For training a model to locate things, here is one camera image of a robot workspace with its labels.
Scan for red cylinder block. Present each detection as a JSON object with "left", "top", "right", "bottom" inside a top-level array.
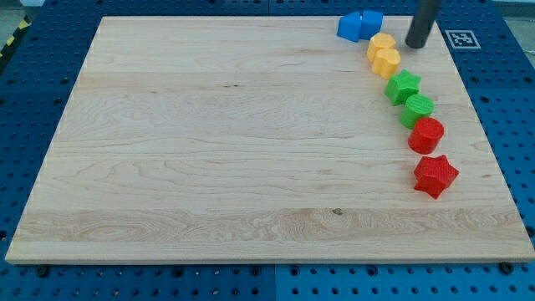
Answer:
[{"left": 408, "top": 117, "right": 445, "bottom": 155}]

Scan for red star block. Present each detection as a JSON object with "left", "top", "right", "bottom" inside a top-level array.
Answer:
[{"left": 414, "top": 155, "right": 459, "bottom": 199}]

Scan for yellow heart block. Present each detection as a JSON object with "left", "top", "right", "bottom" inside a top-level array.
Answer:
[{"left": 371, "top": 48, "right": 401, "bottom": 80}]

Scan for blue rounded block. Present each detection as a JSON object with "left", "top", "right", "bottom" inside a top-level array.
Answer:
[{"left": 360, "top": 10, "right": 384, "bottom": 40}]

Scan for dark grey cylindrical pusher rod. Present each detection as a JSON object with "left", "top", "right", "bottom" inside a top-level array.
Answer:
[{"left": 405, "top": 0, "right": 442, "bottom": 48}]

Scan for yellow hexagon block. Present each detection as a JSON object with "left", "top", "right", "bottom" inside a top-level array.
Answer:
[{"left": 366, "top": 33, "right": 396, "bottom": 63}]

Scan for light wooden board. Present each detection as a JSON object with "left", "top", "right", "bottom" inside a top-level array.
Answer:
[{"left": 6, "top": 16, "right": 534, "bottom": 264}]

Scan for blue cube block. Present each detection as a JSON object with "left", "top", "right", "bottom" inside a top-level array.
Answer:
[{"left": 337, "top": 11, "right": 362, "bottom": 42}]

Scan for green star block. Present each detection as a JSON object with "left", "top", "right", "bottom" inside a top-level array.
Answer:
[{"left": 385, "top": 69, "right": 421, "bottom": 106}]

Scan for white fiducial marker tag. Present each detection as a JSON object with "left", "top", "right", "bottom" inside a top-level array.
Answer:
[{"left": 446, "top": 29, "right": 481, "bottom": 49}]

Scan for yellow black hazard tape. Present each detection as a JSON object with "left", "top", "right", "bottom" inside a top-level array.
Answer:
[{"left": 1, "top": 15, "right": 32, "bottom": 59}]

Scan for green cylinder block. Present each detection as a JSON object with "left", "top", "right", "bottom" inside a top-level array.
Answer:
[{"left": 400, "top": 94, "right": 435, "bottom": 129}]

